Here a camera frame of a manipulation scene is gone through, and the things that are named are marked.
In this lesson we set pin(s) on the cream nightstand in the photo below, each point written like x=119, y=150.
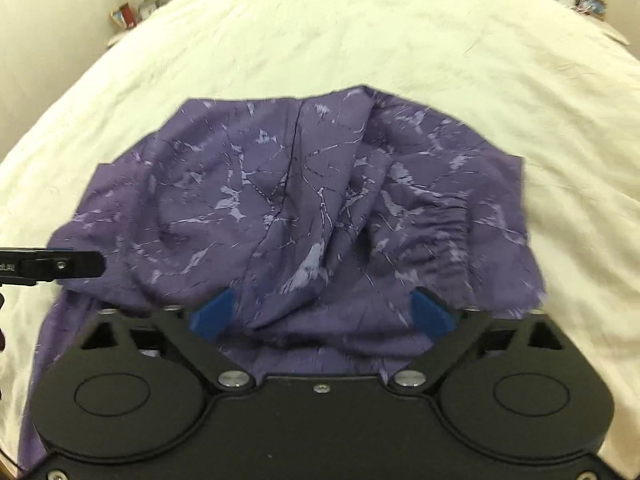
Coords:
x=616, y=32

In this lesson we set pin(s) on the cream bedspread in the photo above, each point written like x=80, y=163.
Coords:
x=300, y=35

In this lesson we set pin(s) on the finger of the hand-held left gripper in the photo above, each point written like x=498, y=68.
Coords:
x=75, y=263

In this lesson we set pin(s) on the purple patterned hooded jacket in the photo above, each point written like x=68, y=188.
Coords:
x=280, y=210

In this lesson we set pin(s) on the wooden photo frame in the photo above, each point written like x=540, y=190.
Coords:
x=591, y=5

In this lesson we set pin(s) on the small alarm clock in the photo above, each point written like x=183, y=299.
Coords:
x=147, y=10

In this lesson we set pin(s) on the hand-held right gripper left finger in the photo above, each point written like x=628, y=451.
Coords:
x=212, y=316

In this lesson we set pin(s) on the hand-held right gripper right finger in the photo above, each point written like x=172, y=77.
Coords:
x=430, y=316

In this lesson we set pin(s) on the red photo frame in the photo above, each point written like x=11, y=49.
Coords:
x=123, y=16

